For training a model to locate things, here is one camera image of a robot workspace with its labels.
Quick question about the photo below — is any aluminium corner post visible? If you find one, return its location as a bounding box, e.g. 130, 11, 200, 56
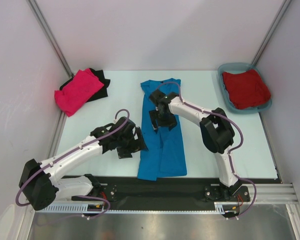
251, 0, 294, 66
26, 0, 73, 77

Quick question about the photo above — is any aluminium front frame rail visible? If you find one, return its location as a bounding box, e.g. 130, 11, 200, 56
24, 182, 300, 204

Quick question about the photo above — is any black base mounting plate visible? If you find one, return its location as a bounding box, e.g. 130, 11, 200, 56
97, 176, 254, 212

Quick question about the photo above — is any right aluminium corner post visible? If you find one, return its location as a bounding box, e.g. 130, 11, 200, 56
251, 0, 294, 66

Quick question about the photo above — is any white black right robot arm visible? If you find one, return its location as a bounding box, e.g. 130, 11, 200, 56
149, 89, 242, 201

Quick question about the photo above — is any grey slotted cable duct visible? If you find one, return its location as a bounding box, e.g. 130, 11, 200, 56
38, 202, 238, 215

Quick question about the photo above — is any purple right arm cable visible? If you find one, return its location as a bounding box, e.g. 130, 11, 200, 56
156, 81, 258, 221

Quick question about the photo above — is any pink folded t shirt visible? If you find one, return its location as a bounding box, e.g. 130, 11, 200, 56
54, 68, 105, 117

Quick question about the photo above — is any black folded t shirt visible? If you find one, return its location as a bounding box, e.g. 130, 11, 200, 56
54, 68, 111, 105

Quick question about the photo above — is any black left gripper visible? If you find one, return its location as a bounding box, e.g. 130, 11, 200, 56
117, 127, 148, 159

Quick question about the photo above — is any red t shirt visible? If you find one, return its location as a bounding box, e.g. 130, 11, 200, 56
222, 69, 271, 110

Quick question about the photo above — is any blue t shirt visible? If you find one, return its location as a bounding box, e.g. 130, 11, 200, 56
137, 78, 187, 181

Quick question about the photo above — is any left aluminium corner post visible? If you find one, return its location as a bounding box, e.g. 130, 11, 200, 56
26, 0, 73, 77

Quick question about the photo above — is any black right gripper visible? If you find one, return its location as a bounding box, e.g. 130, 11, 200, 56
149, 108, 178, 133

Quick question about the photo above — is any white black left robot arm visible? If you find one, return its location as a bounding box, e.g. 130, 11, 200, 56
17, 117, 148, 211

